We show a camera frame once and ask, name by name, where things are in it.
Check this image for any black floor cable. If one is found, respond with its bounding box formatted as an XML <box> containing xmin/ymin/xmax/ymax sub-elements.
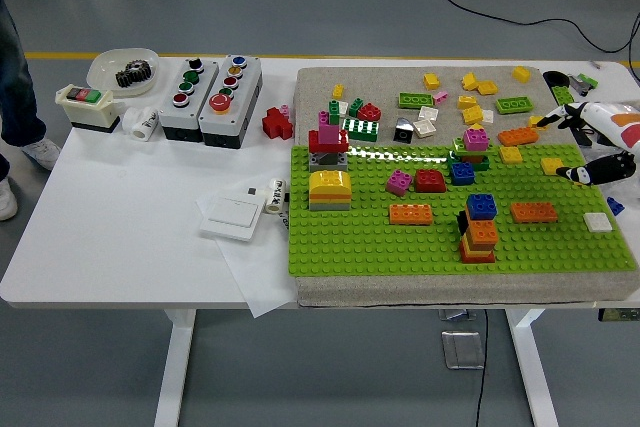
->
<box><xmin>441</xmin><ymin>0</ymin><xmax>640</xmax><ymax>54</ymax></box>

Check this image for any yellow domed brick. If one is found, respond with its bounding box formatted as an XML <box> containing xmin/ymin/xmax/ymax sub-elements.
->
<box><xmin>308</xmin><ymin>169</ymin><xmax>352</xmax><ymax>193</ymax></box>

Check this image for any grey four-button control box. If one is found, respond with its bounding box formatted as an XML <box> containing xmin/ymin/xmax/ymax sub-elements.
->
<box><xmin>157</xmin><ymin>57</ymin><xmax>220</xmax><ymax>143</ymax></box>

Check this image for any white wall switch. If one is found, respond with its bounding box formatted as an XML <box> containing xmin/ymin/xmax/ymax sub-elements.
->
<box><xmin>199</xmin><ymin>195</ymin><xmax>265</xmax><ymax>243</ymax></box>

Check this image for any white printed pipe fitting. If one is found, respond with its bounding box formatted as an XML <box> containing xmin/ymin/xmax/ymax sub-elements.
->
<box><xmin>263</xmin><ymin>176</ymin><xmax>290</xmax><ymax>216</ymax></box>

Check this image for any thin orange plate brick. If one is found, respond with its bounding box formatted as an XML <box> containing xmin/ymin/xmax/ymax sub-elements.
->
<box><xmin>308</xmin><ymin>187</ymin><xmax>352</xmax><ymax>200</ymax></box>

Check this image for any grey arch brick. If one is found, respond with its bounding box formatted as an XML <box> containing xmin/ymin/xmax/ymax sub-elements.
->
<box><xmin>307</xmin><ymin>149</ymin><xmax>350</xmax><ymax>172</ymax></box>

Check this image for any wide red brick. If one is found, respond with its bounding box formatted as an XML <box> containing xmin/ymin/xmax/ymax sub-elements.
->
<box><xmin>307</xmin><ymin>129</ymin><xmax>350</xmax><ymax>153</ymax></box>

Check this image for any white pipe tee fitting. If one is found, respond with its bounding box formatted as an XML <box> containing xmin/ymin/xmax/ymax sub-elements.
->
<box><xmin>121</xmin><ymin>105</ymin><xmax>160</xmax><ymax>141</ymax></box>

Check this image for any white paper sheet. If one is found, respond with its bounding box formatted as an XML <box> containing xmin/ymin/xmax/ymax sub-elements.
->
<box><xmin>195</xmin><ymin>179</ymin><xmax>300</xmax><ymax>319</ymax></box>

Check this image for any red cross-shaped brick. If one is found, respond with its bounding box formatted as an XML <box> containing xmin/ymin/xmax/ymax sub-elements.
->
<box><xmin>261</xmin><ymin>106</ymin><xmax>295</xmax><ymax>141</ymax></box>

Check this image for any tall pink brick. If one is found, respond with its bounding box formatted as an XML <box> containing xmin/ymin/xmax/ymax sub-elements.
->
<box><xmin>318</xmin><ymin>110</ymin><xmax>341</xmax><ymax>146</ymax></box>

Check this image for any white plastic dish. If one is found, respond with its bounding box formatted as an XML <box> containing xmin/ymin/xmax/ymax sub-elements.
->
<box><xmin>85</xmin><ymin>47</ymin><xmax>161</xmax><ymax>98</ymax></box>

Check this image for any green flat plate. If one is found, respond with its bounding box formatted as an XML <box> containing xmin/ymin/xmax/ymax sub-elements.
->
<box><xmin>398</xmin><ymin>91</ymin><xmax>434</xmax><ymax>109</ymax></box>
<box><xmin>495</xmin><ymin>95</ymin><xmax>534</xmax><ymax>115</ymax></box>

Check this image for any green two-by-four brick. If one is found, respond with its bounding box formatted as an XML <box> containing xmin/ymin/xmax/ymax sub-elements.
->
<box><xmin>342</xmin><ymin>117</ymin><xmax>381</xmax><ymax>143</ymax></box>

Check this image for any black strap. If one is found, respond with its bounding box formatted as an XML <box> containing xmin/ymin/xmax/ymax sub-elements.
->
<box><xmin>569</xmin><ymin>125</ymin><xmax>596</xmax><ymax>148</ymax></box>

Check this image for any person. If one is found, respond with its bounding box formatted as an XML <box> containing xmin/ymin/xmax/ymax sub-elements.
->
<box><xmin>0</xmin><ymin>0</ymin><xmax>62</xmax><ymax>222</ymax></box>

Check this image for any thin yellow plate brick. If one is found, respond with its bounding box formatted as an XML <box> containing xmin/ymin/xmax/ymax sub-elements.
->
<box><xmin>459</xmin><ymin>236</ymin><xmax>494</xmax><ymax>254</ymax></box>

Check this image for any green studded baseplate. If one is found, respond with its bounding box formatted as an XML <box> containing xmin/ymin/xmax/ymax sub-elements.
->
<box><xmin>287</xmin><ymin>143</ymin><xmax>640</xmax><ymax>277</ymax></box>

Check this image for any grey emergency-stop control box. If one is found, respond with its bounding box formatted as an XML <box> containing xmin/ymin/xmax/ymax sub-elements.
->
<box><xmin>198</xmin><ymin>54</ymin><xmax>264</xmax><ymax>149</ymax></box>

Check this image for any black hanging cable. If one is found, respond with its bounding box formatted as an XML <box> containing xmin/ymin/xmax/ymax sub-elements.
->
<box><xmin>473</xmin><ymin>307</ymin><xmax>490</xmax><ymax>427</ymax></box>

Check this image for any red base brick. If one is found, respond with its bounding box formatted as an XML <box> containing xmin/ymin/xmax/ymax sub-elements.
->
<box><xmin>458</xmin><ymin>242</ymin><xmax>497</xmax><ymax>265</ymax></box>

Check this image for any black slope brick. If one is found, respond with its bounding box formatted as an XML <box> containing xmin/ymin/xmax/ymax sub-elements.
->
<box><xmin>393</xmin><ymin>117</ymin><xmax>415</xmax><ymax>143</ymax></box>

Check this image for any metal floor plate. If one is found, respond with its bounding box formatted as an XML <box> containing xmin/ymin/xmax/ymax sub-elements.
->
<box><xmin>441</xmin><ymin>330</ymin><xmax>486</xmax><ymax>371</ymax></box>

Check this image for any grey green clip tool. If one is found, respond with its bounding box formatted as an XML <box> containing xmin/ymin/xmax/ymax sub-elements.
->
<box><xmin>567</xmin><ymin>72</ymin><xmax>600</xmax><ymax>97</ymax></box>

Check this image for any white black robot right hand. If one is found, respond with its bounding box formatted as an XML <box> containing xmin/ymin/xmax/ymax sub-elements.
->
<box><xmin>537</xmin><ymin>100</ymin><xmax>640</xmax><ymax>187</ymax></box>

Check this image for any pink two-by-two brick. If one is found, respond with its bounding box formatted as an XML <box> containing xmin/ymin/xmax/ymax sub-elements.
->
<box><xmin>385</xmin><ymin>169</ymin><xmax>414</xmax><ymax>197</ymax></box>
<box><xmin>462</xmin><ymin>127</ymin><xmax>490</xmax><ymax>152</ymax></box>

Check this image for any blue two-by-two brick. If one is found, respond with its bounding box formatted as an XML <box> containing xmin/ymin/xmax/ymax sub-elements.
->
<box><xmin>449</xmin><ymin>160</ymin><xmax>476</xmax><ymax>186</ymax></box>
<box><xmin>464</xmin><ymin>194</ymin><xmax>498</xmax><ymax>222</ymax></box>

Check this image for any dark green brick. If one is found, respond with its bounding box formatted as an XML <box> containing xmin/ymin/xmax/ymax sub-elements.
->
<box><xmin>446</xmin><ymin>152</ymin><xmax>491</xmax><ymax>172</ymax></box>

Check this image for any table control panel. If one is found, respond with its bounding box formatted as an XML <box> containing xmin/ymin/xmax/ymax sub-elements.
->
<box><xmin>597</xmin><ymin>307</ymin><xmax>640</xmax><ymax>323</ymax></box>

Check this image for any orange two-by-two brick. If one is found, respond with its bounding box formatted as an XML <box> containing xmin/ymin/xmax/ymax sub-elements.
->
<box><xmin>462</xmin><ymin>218</ymin><xmax>500</xmax><ymax>248</ymax></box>

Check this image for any green studded brick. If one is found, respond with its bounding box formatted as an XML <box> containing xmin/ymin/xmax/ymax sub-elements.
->
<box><xmin>551</xmin><ymin>85</ymin><xmax>576</xmax><ymax>109</ymax></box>

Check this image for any red sloped brick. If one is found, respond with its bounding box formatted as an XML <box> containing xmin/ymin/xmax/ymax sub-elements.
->
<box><xmin>413</xmin><ymin>168</ymin><xmax>448</xmax><ymax>194</ymax></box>

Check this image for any white table leg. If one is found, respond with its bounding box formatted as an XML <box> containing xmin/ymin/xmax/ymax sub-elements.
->
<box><xmin>153</xmin><ymin>309</ymin><xmax>197</xmax><ymax>427</ymax></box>
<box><xmin>504</xmin><ymin>307</ymin><xmax>559</xmax><ymax>427</ymax></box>

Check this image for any grey base brick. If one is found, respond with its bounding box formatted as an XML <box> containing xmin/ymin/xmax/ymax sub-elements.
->
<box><xmin>308</xmin><ymin>195</ymin><xmax>352</xmax><ymax>212</ymax></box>

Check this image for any lime green plate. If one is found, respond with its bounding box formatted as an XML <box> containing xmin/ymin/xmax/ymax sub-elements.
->
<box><xmin>452</xmin><ymin>136</ymin><xmax>494</xmax><ymax>156</ymax></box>

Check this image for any cream red-green switch box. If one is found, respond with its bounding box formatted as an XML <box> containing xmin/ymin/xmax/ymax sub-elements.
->
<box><xmin>53</xmin><ymin>84</ymin><xmax>124</xmax><ymax>134</ymax></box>

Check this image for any dark metal gear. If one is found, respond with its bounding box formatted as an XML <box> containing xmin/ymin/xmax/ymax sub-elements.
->
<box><xmin>114</xmin><ymin>59</ymin><xmax>154</xmax><ymax>89</ymax></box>

